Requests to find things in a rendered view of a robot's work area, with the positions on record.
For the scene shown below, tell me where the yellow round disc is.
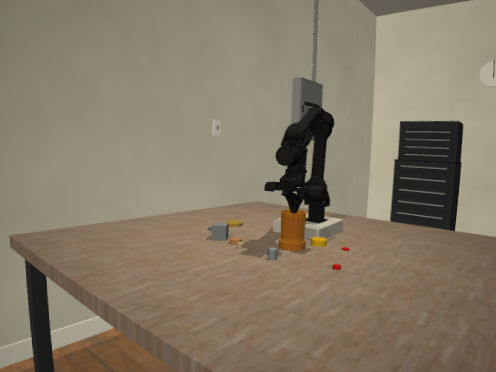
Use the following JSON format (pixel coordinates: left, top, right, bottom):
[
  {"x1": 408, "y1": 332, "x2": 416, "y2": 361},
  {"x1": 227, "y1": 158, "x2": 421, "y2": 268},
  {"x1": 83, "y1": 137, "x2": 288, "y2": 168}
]
[{"x1": 225, "y1": 220, "x2": 243, "y2": 227}]

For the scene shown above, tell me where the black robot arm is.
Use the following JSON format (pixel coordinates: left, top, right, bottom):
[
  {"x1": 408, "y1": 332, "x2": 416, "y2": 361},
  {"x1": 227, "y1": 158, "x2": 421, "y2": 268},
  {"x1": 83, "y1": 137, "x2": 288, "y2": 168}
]
[{"x1": 276, "y1": 107, "x2": 334, "y2": 223}]

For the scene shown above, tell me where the orange flat disc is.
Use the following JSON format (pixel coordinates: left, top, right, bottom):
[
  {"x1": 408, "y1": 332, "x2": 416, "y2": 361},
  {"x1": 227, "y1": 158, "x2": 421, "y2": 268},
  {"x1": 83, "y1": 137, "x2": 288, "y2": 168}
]
[{"x1": 230, "y1": 237, "x2": 242, "y2": 245}]

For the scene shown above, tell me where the short yellow cylinder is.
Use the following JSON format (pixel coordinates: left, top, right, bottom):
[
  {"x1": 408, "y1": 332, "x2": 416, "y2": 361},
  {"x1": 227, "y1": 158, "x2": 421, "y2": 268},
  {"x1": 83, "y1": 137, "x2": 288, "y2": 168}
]
[{"x1": 311, "y1": 237, "x2": 327, "y2": 247}]

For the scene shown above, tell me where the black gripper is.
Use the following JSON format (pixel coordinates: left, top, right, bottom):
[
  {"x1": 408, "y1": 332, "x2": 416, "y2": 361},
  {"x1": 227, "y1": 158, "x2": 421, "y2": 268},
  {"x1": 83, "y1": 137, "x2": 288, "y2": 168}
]
[{"x1": 264, "y1": 166, "x2": 327, "y2": 214}]

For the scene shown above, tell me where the grey cylinder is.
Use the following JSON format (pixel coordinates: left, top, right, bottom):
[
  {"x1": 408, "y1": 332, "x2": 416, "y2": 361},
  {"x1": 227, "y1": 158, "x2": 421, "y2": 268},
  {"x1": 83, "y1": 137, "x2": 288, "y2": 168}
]
[{"x1": 268, "y1": 248, "x2": 277, "y2": 260}]

